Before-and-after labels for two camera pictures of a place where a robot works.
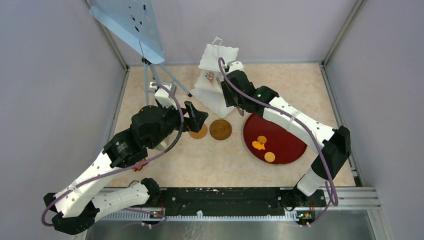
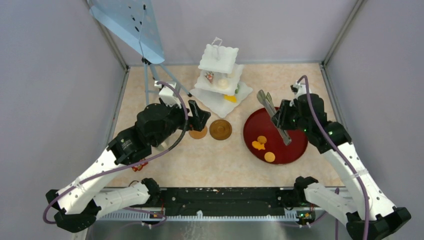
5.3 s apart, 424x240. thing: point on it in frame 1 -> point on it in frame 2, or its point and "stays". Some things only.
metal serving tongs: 237,101 -> 267,101
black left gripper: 185,123 stays
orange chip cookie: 262,139 stays
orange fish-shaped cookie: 257,145 stays
